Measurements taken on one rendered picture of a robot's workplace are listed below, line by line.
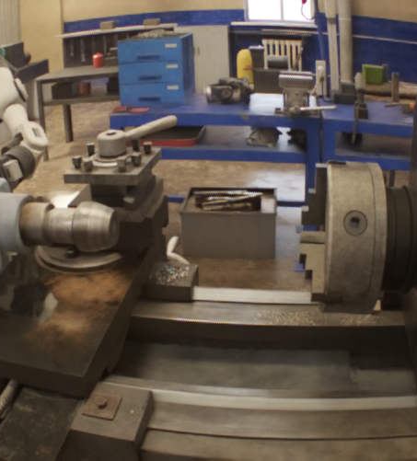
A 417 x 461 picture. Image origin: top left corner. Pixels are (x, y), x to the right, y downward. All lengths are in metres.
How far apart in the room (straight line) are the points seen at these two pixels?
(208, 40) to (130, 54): 4.73
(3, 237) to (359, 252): 0.62
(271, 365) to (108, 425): 0.45
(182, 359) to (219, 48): 6.58
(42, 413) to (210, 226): 2.22
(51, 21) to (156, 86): 5.93
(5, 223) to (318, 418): 0.65
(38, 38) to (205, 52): 2.94
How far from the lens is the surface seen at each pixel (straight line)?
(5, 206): 0.96
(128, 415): 0.84
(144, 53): 2.82
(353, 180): 0.78
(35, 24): 8.77
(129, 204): 1.01
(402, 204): 0.82
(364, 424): 0.88
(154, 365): 1.16
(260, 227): 2.93
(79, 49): 5.34
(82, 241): 0.90
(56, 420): 0.85
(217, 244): 2.99
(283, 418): 0.88
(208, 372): 1.13
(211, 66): 7.57
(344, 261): 0.75
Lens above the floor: 1.48
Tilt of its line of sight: 25 degrees down
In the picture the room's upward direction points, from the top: 3 degrees counter-clockwise
